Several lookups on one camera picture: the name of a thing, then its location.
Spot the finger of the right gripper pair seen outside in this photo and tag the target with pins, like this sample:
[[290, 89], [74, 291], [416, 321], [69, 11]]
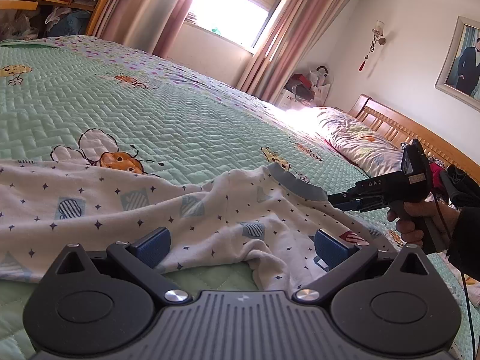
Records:
[[345, 202]]

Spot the pink curtain left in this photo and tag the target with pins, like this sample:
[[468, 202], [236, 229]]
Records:
[[149, 25]]

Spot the nightstand clutter with plush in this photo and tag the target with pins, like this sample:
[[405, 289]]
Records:
[[302, 91]]

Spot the person's right hand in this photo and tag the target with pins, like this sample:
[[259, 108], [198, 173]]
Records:
[[440, 214]]

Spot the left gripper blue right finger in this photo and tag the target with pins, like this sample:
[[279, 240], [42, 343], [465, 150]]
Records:
[[346, 263]]

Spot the floral folded duvet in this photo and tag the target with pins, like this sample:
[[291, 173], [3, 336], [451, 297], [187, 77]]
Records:
[[358, 143]]

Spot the pink curtain right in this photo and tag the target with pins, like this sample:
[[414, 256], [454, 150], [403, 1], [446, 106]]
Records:
[[296, 29]]

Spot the red hanging knot ornament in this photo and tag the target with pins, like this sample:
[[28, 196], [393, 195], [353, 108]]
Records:
[[362, 65]]

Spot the white dotted baby garment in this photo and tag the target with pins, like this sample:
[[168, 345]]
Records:
[[265, 217]]

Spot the pink curtain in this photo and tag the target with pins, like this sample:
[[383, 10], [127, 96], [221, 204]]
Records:
[[296, 29], [149, 25]]

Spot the pile of dark clothes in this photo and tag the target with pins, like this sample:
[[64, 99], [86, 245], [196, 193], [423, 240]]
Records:
[[455, 187]]

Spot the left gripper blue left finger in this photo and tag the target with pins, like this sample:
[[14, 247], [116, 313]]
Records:
[[136, 262]]

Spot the framed wall picture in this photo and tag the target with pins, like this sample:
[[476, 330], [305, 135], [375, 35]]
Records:
[[459, 76]]

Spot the wooden bookshelf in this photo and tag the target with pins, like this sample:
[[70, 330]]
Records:
[[59, 17]]

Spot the wooden bed headboard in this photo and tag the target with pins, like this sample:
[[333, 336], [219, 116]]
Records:
[[398, 128]]

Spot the green quilted bee bedspread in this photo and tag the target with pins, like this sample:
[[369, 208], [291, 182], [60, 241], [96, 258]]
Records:
[[187, 127]]

